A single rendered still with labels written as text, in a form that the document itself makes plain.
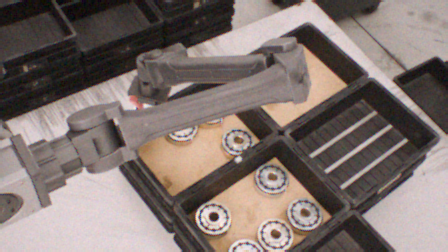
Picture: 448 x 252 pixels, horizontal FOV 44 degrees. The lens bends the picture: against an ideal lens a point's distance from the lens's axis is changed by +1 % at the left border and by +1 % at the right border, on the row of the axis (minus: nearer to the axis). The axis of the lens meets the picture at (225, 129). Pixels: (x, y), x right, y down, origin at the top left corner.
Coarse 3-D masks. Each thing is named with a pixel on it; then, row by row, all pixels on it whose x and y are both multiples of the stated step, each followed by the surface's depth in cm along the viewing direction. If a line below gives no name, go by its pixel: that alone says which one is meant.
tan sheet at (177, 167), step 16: (224, 128) 177; (144, 144) 170; (160, 144) 171; (192, 144) 172; (208, 144) 172; (144, 160) 167; (160, 160) 168; (176, 160) 168; (192, 160) 169; (208, 160) 169; (224, 160) 170; (160, 176) 164; (176, 176) 165; (192, 176) 165; (176, 192) 162
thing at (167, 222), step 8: (120, 168) 178; (128, 168) 167; (128, 176) 176; (136, 184) 170; (136, 192) 174; (144, 192) 169; (144, 200) 172; (152, 200) 162; (152, 208) 171; (160, 208) 160; (160, 216) 169; (168, 216) 158; (168, 224) 164; (168, 232) 167
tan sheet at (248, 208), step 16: (272, 160) 171; (224, 192) 163; (240, 192) 164; (256, 192) 165; (288, 192) 166; (304, 192) 166; (240, 208) 161; (256, 208) 162; (272, 208) 162; (240, 224) 158; (256, 224) 159; (208, 240) 154; (224, 240) 155
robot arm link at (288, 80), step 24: (264, 72) 99; (288, 72) 96; (192, 96) 99; (216, 96) 96; (240, 96) 96; (264, 96) 97; (288, 96) 98; (72, 120) 95; (96, 120) 94; (120, 120) 95; (144, 120) 96; (168, 120) 96; (192, 120) 97; (96, 168) 96
